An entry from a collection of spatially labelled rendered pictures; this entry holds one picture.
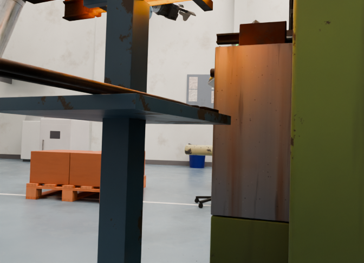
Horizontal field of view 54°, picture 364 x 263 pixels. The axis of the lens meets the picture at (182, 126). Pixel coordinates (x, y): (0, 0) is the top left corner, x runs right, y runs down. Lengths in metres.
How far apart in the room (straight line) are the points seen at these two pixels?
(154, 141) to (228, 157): 8.22
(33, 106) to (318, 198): 0.48
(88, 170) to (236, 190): 2.95
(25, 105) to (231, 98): 0.55
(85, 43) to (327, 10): 9.49
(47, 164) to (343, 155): 3.55
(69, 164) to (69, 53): 6.53
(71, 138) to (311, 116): 5.76
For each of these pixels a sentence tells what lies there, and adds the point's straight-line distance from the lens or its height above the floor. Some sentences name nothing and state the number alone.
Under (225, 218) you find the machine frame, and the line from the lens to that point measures 0.96.
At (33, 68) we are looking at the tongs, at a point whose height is 0.73.
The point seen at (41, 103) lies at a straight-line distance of 0.55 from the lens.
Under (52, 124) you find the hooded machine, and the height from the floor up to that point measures 0.84.
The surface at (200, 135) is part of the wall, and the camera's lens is 8.96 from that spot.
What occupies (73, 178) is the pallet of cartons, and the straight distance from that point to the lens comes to 3.87.
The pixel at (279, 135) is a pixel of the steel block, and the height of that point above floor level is 0.68.
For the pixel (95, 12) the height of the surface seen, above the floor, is 0.97.
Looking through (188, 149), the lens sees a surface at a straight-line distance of 1.56.
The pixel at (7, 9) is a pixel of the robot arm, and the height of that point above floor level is 1.22.
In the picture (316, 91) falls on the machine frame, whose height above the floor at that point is 0.76.
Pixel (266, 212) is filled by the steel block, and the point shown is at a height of 0.49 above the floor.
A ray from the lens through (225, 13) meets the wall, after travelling 9.48.
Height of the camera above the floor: 0.67
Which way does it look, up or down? 2 degrees up
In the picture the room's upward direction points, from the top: 2 degrees clockwise
